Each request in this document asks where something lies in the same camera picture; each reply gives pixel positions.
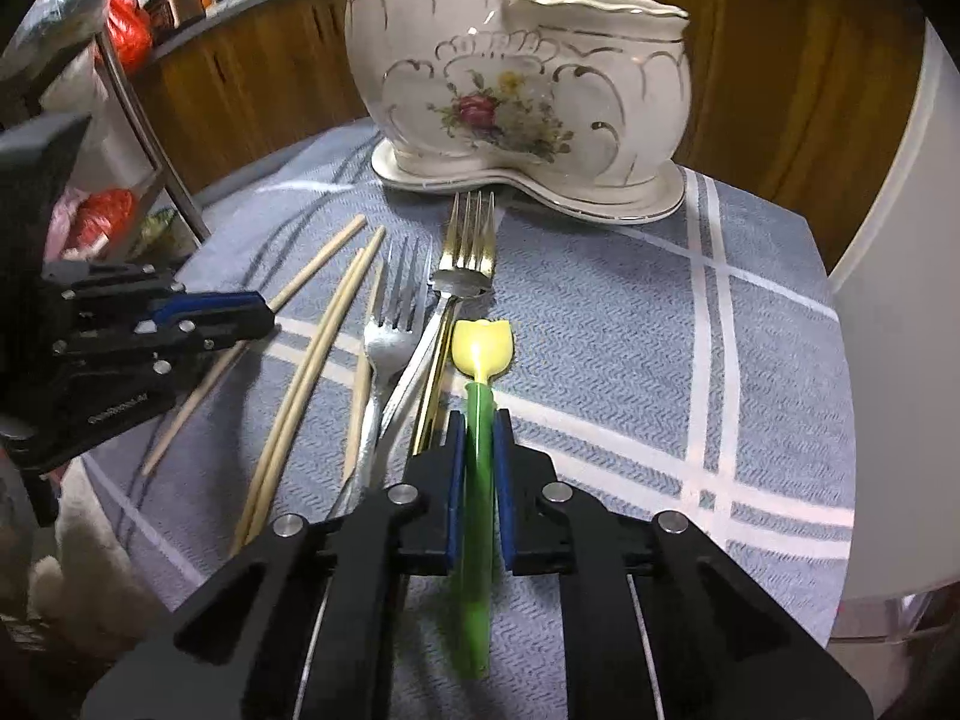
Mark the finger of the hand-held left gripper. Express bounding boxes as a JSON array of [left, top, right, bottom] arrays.
[[49, 309, 276, 377], [45, 262, 269, 320]]

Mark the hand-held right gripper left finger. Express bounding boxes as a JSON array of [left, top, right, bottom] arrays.
[[81, 411, 466, 720]]

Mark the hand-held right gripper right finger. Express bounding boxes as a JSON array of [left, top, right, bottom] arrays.
[[491, 409, 875, 720]]

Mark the yellow tulip spoon green handle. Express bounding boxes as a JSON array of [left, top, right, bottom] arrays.
[[442, 317, 515, 680]]

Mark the silver fork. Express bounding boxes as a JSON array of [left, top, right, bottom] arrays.
[[326, 236, 432, 522]]

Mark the silver spoon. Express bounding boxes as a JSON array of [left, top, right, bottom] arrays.
[[375, 270, 494, 436]]

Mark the gold fork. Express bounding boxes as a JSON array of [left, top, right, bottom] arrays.
[[411, 191, 497, 458]]

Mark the white floral ceramic utensil holder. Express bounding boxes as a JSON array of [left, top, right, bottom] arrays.
[[343, 0, 691, 226]]

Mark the red plastic bag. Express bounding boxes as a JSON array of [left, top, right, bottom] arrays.
[[101, 0, 155, 74], [64, 187, 140, 260]]

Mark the metal rack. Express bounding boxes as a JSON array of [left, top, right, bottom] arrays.
[[94, 30, 212, 250]]

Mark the grey plastic bag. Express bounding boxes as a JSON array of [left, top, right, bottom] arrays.
[[0, 0, 113, 91]]

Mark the blue-grey plaid tablecloth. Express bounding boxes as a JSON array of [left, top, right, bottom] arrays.
[[79, 116, 860, 720]]

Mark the cream fluffy cushion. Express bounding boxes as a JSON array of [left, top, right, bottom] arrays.
[[0, 457, 177, 661]]

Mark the white appliance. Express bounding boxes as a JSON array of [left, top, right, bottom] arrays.
[[825, 19, 960, 646]]

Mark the wooden kitchen cabinet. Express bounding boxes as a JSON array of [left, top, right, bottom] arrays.
[[127, 0, 927, 271]]

